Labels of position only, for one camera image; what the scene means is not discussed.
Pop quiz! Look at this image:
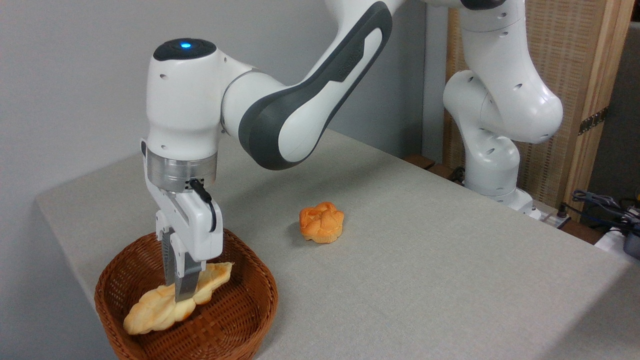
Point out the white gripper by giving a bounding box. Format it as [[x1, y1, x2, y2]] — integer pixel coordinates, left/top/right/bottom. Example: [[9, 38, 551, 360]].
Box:
[[141, 140, 224, 303]]

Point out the long pale braided bread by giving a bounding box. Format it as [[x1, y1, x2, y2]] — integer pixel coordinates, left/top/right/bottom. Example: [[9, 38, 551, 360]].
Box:
[[123, 261, 235, 336]]

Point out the round orange bread roll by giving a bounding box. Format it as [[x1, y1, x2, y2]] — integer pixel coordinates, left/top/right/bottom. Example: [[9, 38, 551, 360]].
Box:
[[299, 201, 345, 244]]

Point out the brown wicker basket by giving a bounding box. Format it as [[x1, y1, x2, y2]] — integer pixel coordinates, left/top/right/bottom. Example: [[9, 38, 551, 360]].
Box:
[[94, 228, 279, 360]]

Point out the grey tablecloth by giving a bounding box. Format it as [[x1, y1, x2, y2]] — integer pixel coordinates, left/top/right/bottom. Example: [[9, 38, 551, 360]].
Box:
[[35, 129, 640, 360]]

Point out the white box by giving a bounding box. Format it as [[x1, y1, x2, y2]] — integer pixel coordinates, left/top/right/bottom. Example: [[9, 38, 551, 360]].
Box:
[[594, 226, 640, 258]]

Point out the black screen hinge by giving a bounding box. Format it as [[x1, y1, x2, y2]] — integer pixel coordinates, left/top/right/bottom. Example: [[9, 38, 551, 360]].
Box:
[[578, 106, 609, 136]]

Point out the dark grey device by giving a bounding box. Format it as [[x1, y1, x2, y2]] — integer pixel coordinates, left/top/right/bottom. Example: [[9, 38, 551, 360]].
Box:
[[622, 231, 640, 260]]

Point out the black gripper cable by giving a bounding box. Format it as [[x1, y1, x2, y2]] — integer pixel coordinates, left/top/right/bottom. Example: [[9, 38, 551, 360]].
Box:
[[189, 179, 218, 234]]

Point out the blue-grey cable bundle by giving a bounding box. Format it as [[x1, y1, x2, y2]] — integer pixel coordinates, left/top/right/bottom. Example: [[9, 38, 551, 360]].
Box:
[[572, 189, 640, 236]]

